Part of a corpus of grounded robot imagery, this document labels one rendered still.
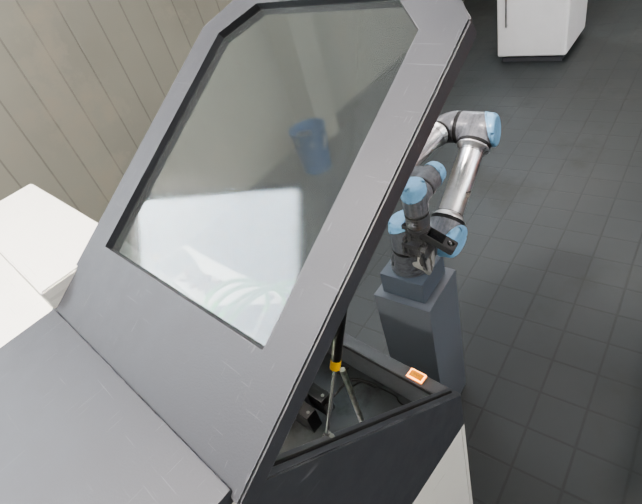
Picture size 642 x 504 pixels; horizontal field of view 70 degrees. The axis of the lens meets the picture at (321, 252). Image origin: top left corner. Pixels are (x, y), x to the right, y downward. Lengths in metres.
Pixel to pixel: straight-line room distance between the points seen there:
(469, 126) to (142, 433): 1.38
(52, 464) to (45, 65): 2.80
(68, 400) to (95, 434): 0.12
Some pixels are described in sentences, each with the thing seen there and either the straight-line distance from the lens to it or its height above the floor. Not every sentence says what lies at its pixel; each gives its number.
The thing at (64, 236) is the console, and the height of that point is 1.55.
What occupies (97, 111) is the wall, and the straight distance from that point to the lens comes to 3.57.
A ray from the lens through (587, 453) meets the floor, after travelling 2.40.
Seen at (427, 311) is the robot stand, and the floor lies 0.80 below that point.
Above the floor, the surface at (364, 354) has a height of 0.95.
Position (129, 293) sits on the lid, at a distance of 1.04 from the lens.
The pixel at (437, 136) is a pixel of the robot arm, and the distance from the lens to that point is 1.71.
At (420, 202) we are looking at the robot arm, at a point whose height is 1.33.
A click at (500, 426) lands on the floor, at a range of 2.41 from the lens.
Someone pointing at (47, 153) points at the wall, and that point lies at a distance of 3.44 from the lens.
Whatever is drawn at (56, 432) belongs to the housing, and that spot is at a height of 1.50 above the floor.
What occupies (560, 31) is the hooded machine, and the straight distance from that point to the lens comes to 5.54.
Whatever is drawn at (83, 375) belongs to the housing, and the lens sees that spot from 1.04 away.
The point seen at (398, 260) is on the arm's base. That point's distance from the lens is 1.72.
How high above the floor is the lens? 2.12
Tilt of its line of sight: 39 degrees down
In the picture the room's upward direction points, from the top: 19 degrees counter-clockwise
